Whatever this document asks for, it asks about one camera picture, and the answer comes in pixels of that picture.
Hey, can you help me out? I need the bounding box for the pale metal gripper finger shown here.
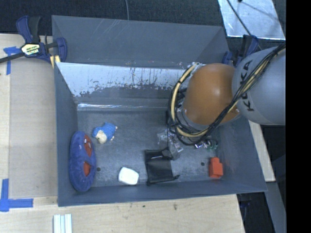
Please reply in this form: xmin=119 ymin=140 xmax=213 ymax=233
xmin=157 ymin=130 xmax=173 ymax=145
xmin=168 ymin=139 xmax=184 ymax=160

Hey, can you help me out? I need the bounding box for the black fabric pouch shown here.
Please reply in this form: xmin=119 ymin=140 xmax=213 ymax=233
xmin=144 ymin=149 xmax=181 ymax=186

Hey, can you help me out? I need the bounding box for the white rounded block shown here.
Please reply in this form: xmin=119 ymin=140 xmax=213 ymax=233
xmin=118 ymin=166 xmax=140 ymax=186

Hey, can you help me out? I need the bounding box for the blue toy bird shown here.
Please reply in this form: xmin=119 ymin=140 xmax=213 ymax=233
xmin=91 ymin=122 xmax=119 ymax=145

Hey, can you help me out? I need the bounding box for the red plastic block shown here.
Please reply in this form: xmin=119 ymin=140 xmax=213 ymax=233
xmin=208 ymin=157 xmax=224 ymax=179

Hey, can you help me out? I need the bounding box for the blue and red round plush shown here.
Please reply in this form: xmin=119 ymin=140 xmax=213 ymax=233
xmin=68 ymin=130 xmax=97 ymax=193

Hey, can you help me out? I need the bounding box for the pale wood flat board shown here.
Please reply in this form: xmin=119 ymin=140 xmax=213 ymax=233
xmin=8 ymin=57 xmax=59 ymax=200

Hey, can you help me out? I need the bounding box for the grey metal bin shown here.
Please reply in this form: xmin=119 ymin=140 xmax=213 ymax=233
xmin=51 ymin=15 xmax=268 ymax=207

